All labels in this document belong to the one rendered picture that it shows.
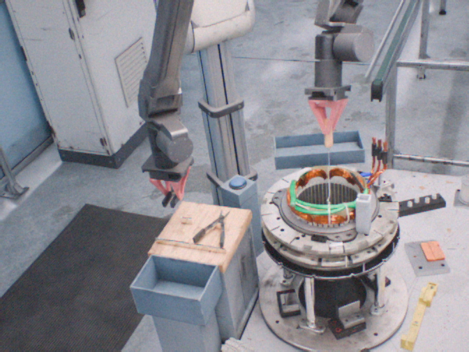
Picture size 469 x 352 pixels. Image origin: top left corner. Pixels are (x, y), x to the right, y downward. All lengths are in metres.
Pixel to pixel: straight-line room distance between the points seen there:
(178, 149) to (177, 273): 0.35
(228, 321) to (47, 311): 1.58
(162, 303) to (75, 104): 2.42
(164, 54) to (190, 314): 0.56
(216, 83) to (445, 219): 0.79
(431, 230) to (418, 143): 1.86
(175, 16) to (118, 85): 2.62
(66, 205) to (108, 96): 0.68
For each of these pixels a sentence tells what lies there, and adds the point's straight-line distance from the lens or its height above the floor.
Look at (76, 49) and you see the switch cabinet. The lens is 3.41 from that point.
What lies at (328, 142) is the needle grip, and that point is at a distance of 1.28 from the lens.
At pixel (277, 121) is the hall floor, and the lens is 3.94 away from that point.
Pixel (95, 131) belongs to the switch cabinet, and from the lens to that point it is 3.65.
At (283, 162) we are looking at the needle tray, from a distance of 1.66.
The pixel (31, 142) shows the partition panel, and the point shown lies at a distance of 3.89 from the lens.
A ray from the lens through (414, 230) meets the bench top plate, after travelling 1.84.
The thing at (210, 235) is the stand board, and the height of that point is 1.07.
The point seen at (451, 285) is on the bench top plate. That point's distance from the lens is 1.69.
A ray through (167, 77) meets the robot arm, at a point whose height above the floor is 1.50.
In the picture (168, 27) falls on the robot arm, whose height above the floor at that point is 1.61.
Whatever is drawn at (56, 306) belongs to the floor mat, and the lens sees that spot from 2.94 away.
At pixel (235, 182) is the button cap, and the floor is 1.04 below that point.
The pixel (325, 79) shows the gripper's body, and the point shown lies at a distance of 1.25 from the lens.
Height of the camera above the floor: 1.98
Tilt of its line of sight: 35 degrees down
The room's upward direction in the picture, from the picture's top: 9 degrees counter-clockwise
